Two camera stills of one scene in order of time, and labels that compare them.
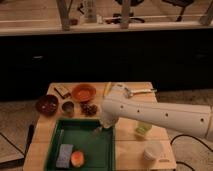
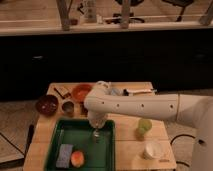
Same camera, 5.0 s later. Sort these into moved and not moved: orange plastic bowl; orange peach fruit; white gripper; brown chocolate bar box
Moved: white gripper
Not moved: orange plastic bowl; orange peach fruit; brown chocolate bar box
